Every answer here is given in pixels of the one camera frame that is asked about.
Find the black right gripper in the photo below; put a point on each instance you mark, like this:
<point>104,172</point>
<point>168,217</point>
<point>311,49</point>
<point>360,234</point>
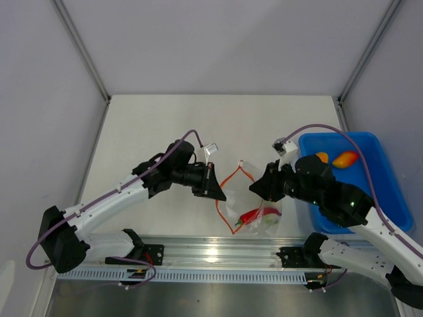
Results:
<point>266,186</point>

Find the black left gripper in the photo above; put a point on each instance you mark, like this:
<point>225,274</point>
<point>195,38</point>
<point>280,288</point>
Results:
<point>209,185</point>

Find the red chili pepper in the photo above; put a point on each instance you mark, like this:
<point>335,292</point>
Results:
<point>255,216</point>

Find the clear zip bag red zipper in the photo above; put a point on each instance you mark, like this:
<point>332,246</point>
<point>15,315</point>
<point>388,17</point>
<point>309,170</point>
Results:
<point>241,200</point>

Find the white cauliflower green leaves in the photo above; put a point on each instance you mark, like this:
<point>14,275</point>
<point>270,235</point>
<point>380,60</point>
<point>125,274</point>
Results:
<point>270,220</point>

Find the orange yellow mango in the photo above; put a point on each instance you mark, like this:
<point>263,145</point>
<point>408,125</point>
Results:
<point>323,157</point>

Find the red orange mango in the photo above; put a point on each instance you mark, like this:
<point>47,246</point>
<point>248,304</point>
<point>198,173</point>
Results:
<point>345,159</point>

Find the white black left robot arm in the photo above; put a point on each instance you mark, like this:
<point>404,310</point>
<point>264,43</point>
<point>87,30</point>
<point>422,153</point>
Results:
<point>148,179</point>

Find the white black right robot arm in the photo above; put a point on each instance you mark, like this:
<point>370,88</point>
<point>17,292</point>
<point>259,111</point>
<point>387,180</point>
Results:
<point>397,266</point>

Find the blue plastic bin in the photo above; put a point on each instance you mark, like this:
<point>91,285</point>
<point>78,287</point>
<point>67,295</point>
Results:
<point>385,184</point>

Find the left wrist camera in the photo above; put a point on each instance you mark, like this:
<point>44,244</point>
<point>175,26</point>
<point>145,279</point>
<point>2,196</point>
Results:
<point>207,151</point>

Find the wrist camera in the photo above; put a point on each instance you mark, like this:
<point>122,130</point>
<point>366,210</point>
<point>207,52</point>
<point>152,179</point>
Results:
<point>207,151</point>
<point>287,150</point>

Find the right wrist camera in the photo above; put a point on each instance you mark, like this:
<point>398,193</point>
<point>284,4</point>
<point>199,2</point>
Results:
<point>287,150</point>

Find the aluminium mounting rail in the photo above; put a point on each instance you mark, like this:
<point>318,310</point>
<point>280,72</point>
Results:
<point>215,251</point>

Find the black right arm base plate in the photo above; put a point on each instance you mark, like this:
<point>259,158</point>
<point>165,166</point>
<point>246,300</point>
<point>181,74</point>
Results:
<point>302,257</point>

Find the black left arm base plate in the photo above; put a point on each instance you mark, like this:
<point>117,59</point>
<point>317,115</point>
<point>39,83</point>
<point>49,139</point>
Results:
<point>150,253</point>

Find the white slotted cable duct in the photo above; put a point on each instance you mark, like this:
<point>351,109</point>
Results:
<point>186,276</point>

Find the left aluminium frame post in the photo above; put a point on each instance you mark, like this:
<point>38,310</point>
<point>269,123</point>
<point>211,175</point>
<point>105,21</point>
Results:
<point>80,47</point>

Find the aluminium frame post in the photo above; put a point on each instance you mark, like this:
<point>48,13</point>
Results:
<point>370,48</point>
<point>80,47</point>

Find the right aluminium frame post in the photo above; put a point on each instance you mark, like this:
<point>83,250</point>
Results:
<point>370,48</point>

